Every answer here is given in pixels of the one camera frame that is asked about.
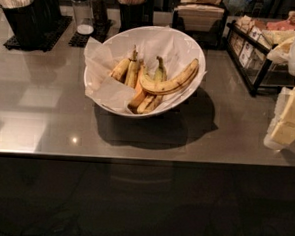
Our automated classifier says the black rubber mat left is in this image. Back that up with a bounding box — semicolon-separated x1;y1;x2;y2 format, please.
4;16;72;52

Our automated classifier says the black stir stick holder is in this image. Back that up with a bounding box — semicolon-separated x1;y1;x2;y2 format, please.
118;0;154;31

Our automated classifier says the dark pepper shaker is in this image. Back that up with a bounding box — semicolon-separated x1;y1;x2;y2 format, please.
90;0;108;26

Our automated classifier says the left short yellow banana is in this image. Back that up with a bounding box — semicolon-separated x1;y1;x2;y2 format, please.
110;58;130;81

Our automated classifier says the long yellow banana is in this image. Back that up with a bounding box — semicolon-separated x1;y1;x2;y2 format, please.
140;59;199;96

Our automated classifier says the clear salt shaker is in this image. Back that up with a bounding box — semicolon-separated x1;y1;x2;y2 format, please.
71;0;94;35

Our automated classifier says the white bowl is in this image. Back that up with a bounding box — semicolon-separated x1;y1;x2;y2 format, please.
84;26;206;118

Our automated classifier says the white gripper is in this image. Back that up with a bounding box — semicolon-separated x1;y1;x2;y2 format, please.
263;87;295;150

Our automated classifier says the black cutlery holder front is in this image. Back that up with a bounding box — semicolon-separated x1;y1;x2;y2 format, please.
0;0;42;49

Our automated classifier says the short yellow banana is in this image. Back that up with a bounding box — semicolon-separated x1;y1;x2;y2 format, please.
125;49;139;88
110;58;130;81

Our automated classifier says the green-tipped yellow banana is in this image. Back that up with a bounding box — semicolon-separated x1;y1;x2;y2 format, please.
137;57;167;114

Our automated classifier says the black rubber mat small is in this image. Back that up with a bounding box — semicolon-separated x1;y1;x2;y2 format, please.
69;20;111;48

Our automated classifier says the white paper liner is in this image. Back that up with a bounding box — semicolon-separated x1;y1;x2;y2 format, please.
84;26;206;118

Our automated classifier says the black wire condiment rack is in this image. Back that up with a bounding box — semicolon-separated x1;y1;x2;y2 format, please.
225;11;295;95

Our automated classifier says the orange-tinted banana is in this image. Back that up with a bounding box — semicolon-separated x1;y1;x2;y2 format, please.
128;64;147;108

